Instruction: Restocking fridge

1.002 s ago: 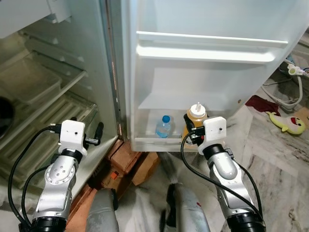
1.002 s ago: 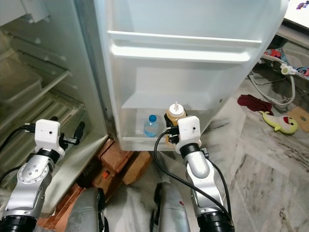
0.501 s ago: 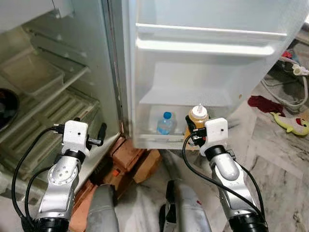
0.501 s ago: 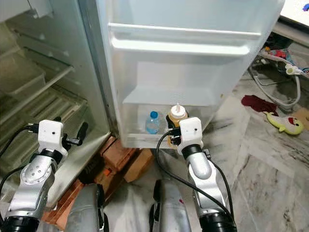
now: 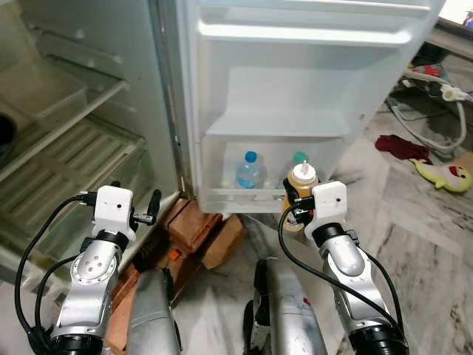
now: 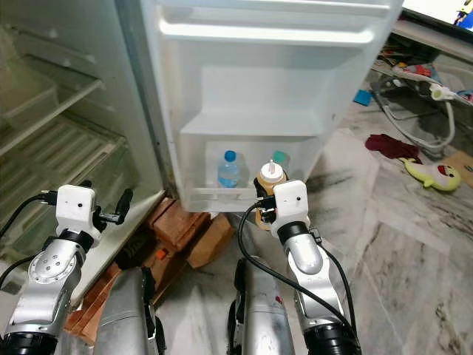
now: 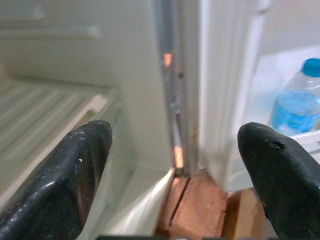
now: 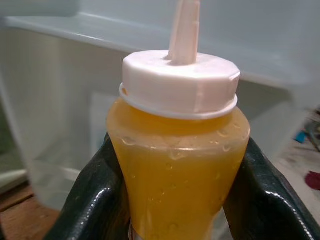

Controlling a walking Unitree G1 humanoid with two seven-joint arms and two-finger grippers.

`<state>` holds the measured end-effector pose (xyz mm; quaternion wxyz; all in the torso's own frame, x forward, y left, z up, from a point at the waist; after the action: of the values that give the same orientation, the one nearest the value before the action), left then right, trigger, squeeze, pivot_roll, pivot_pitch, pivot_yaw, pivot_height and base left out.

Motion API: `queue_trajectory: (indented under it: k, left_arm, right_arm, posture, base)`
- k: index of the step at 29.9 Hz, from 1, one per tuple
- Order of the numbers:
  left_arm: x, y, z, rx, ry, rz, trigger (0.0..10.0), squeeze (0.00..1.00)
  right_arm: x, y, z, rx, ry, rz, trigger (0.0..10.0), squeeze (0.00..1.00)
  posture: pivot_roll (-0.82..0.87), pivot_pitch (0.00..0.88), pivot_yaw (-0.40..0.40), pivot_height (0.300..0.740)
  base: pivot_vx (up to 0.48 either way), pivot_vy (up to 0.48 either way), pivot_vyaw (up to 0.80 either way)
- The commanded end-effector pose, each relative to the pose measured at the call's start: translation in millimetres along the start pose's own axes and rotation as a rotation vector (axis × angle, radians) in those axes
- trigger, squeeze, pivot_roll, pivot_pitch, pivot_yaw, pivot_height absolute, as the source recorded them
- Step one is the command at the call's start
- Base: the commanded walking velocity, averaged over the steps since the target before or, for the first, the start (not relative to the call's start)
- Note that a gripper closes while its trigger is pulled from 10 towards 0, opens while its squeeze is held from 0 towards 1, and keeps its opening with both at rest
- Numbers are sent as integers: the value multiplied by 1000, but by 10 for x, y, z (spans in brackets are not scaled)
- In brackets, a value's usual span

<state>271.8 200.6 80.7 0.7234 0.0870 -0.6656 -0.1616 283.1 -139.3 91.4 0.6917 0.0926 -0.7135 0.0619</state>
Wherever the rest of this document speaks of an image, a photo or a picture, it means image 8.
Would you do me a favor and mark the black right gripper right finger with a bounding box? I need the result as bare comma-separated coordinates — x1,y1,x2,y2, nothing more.
221,136,320,240

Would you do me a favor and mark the dark red cloth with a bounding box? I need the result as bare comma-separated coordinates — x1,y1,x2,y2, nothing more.
305,171,320,191

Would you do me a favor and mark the clear fridge drawer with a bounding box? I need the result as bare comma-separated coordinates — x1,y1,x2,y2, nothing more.
0,27,308,226

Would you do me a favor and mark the white fridge shelf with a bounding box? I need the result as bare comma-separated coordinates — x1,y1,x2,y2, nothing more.
4,14,320,88

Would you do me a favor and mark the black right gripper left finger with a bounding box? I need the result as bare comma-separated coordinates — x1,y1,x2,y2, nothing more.
42,131,133,240

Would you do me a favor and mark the yellow mustard squeeze bottle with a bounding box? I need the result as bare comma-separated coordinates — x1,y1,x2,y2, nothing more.
104,0,252,240

